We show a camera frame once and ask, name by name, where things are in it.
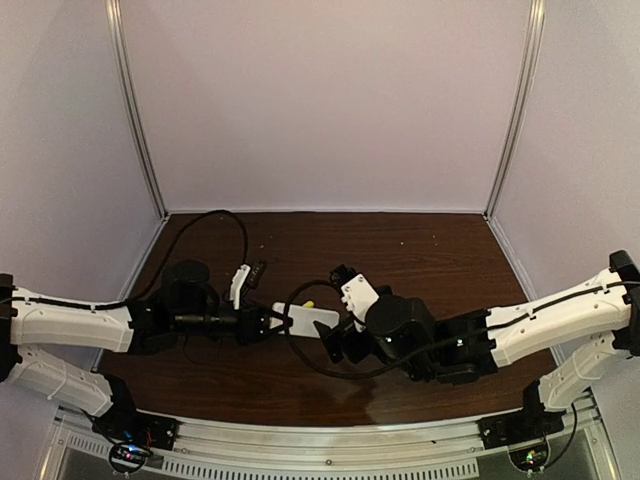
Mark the white remote control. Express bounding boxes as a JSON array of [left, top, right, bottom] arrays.
[[288, 305, 340, 338]]

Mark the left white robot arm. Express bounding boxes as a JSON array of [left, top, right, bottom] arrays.
[[1, 260, 292, 418]]

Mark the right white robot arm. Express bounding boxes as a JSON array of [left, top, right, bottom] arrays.
[[313, 250, 639, 426]]

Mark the right black camera cable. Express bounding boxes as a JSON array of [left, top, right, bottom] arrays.
[[287, 279, 481, 380]]

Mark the black camera cable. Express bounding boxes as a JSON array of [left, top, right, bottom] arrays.
[[124, 209, 251, 311], [287, 279, 481, 380]]

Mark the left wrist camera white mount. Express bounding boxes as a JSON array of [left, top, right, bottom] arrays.
[[228, 260, 268, 309]]

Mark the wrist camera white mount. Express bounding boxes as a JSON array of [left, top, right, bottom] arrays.
[[228, 260, 268, 309], [329, 265, 380, 331]]

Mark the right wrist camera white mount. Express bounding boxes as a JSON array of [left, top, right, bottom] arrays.
[[329, 265, 380, 331]]

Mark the left black camera cable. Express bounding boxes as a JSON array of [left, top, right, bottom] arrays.
[[124, 209, 251, 311]]

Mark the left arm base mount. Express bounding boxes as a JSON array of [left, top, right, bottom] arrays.
[[85, 411, 179, 477]]

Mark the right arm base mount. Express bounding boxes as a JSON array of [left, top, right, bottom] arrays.
[[477, 408, 564, 475]]

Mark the left aluminium frame post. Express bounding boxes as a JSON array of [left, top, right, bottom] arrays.
[[105, 0, 168, 220]]

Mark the aluminium frame post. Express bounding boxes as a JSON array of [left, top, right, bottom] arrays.
[[105, 0, 168, 220], [484, 0, 546, 222]]

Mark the right aluminium frame post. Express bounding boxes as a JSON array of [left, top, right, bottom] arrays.
[[484, 0, 546, 222]]

